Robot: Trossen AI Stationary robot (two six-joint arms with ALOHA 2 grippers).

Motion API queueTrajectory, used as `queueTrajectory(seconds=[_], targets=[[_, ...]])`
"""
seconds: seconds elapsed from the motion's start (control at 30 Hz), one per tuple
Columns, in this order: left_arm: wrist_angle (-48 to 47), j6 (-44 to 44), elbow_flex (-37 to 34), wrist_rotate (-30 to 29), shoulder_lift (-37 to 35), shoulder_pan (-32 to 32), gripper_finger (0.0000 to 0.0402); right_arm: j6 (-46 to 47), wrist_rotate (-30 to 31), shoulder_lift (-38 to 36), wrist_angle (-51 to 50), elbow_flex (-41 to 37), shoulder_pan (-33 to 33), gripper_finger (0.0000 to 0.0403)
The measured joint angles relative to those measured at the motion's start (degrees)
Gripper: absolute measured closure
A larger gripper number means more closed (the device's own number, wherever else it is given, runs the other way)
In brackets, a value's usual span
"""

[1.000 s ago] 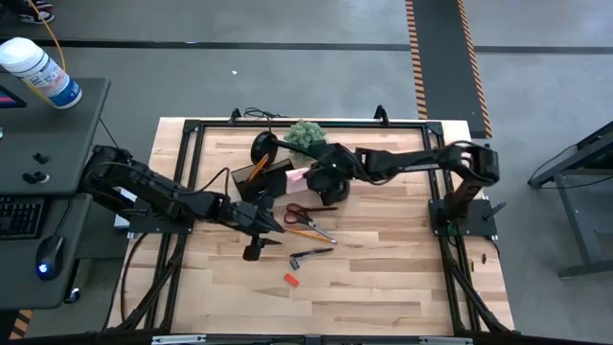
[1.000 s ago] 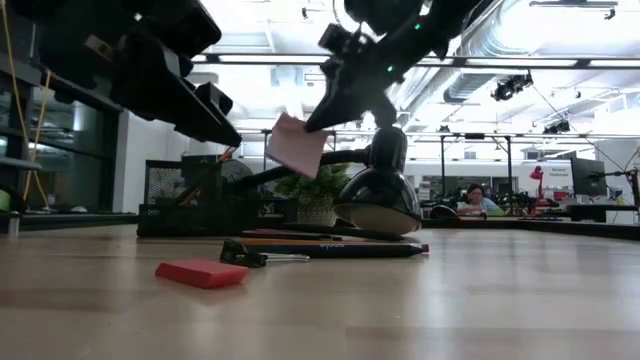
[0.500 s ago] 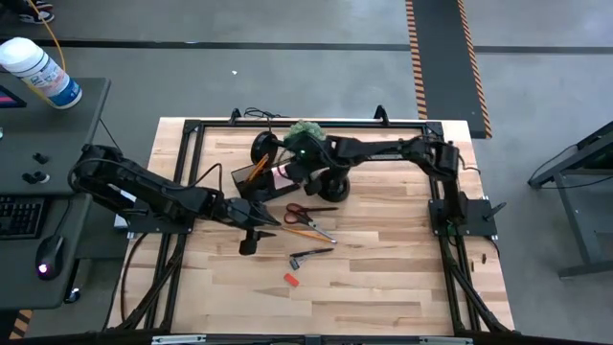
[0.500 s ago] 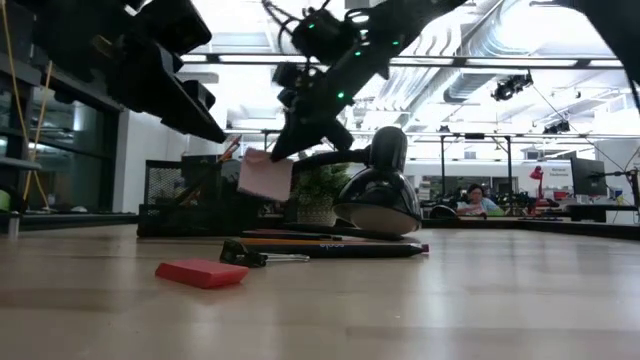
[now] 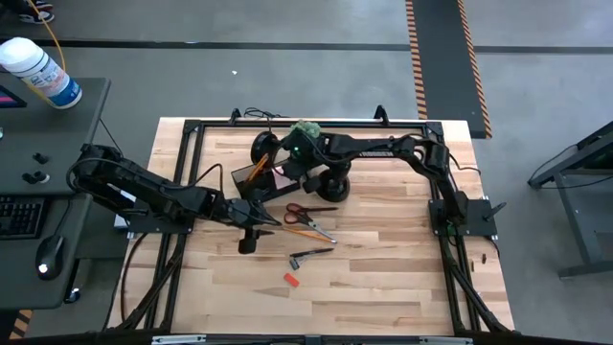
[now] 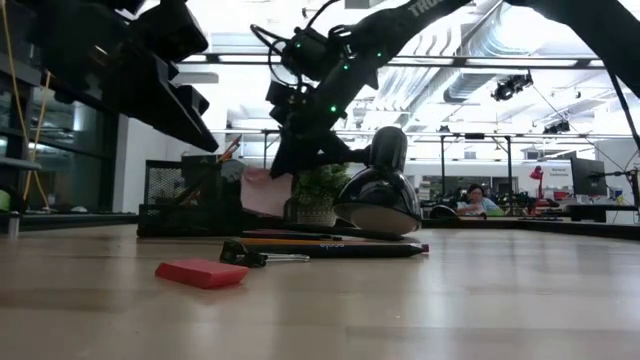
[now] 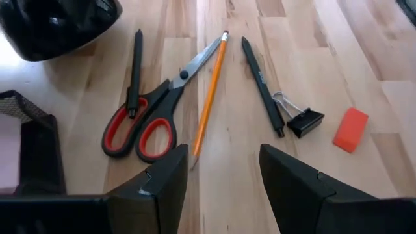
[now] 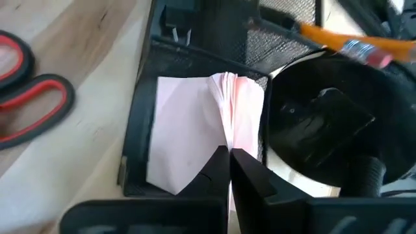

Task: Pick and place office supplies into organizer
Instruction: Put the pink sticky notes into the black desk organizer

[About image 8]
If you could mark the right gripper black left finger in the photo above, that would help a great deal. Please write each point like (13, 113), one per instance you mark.
(195, 214)

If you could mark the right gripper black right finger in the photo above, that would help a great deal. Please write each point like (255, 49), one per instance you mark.
(276, 214)

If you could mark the pink sticky note pad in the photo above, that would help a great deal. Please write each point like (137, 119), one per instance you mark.
(185, 130)

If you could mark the red and black scissors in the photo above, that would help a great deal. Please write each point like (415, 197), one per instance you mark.
(48, 79)

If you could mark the black mesh desk organizer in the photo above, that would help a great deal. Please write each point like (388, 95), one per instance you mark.
(143, 113)

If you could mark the black gooseneck desk lamp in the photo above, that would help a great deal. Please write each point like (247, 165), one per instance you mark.
(325, 130)

